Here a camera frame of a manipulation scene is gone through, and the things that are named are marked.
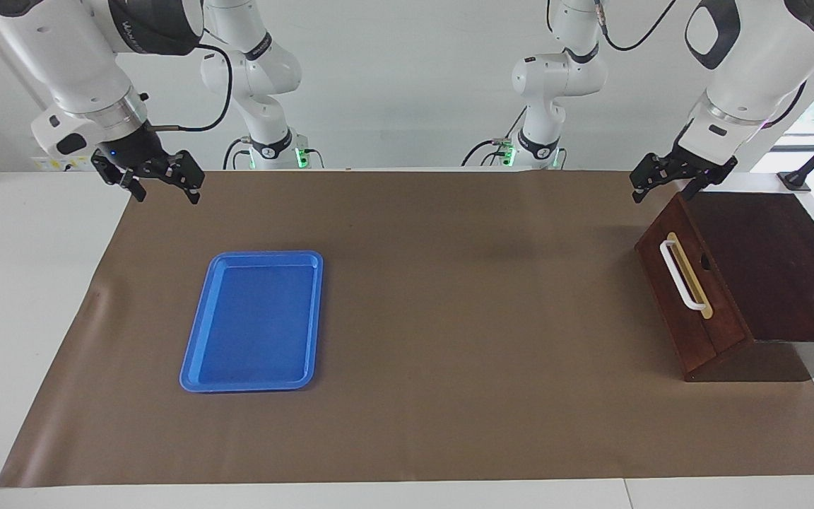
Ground white drawer handle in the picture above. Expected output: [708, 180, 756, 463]
[659, 239, 707, 312]

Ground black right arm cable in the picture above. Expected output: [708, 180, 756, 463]
[149, 44, 232, 133]

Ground blue plastic tray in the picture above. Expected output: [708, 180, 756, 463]
[179, 250, 324, 394]

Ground brown paper table mat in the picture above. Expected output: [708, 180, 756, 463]
[0, 170, 814, 488]

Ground wooden drawer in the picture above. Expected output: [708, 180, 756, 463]
[635, 192, 748, 377]

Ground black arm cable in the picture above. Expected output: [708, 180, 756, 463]
[594, 0, 807, 129]
[149, 44, 232, 133]

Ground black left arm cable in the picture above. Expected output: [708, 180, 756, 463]
[594, 0, 807, 129]

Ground dark wooden drawer cabinet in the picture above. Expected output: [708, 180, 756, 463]
[635, 191, 814, 382]

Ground black left base cable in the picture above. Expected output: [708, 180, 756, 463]
[462, 106, 528, 168]

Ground black right base cable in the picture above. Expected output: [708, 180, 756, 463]
[223, 138, 251, 170]

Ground white wall socket box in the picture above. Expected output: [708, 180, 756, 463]
[33, 156, 93, 172]

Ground black base cable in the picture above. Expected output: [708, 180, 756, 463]
[462, 106, 528, 168]
[223, 138, 251, 170]

